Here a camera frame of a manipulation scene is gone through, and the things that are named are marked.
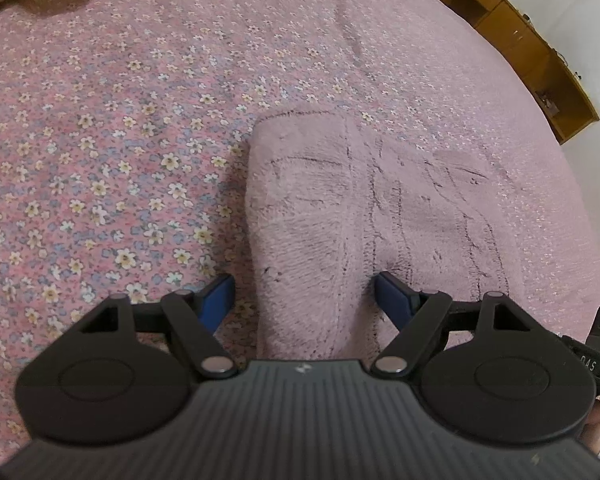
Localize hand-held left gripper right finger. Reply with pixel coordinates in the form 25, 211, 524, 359
370, 271, 543, 379

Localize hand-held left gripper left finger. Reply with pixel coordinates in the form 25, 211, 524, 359
70, 274, 240, 380

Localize pink knit sweater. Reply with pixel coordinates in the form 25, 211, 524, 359
247, 110, 528, 361

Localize person's right hand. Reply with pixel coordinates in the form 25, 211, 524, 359
581, 396, 600, 461

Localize pink floral bed sheet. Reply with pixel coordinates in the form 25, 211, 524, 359
0, 0, 600, 467

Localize wooden bedside cabinet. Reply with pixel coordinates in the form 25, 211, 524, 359
377, 0, 600, 147

